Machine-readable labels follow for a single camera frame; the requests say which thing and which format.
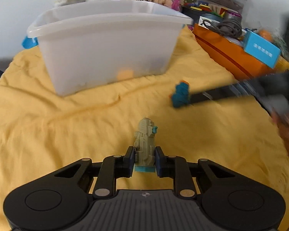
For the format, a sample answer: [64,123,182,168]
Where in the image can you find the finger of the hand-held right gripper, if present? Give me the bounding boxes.
[190,78,264,106]

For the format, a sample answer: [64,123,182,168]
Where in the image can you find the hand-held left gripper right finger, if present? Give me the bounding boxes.
[155,147,236,197]

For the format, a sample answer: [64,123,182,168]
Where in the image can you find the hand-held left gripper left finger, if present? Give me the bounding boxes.
[54,146,136,197]

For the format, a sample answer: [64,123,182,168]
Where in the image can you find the grey and teal toy figure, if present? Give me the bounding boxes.
[134,117,159,173]

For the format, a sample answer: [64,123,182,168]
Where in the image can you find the blue ridged cylinder toy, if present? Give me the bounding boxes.
[169,80,192,109]

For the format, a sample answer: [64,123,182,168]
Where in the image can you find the translucent plastic storage bin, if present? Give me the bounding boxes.
[26,0,193,97]

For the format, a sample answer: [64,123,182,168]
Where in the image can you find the orange cardboard box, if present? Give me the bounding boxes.
[193,23,289,80]

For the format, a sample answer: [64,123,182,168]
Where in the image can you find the light blue card box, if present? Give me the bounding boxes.
[244,30,282,68]

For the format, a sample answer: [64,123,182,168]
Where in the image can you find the orange round toy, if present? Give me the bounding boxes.
[258,29,274,41]

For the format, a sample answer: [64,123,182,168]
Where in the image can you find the yellow blanket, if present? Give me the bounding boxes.
[0,25,289,231]

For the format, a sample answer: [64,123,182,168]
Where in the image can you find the white label card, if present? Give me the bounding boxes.
[199,16,222,26]

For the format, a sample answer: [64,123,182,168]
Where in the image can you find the light blue plastic toy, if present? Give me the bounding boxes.
[22,36,40,50]

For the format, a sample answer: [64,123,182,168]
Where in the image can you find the grey coiled cable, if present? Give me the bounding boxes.
[202,18,244,39]

